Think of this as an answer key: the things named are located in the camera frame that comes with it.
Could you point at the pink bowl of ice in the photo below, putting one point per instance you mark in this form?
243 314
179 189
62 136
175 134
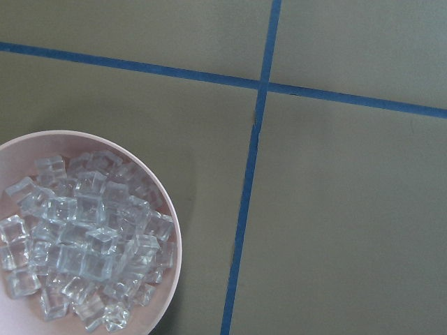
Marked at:
90 240

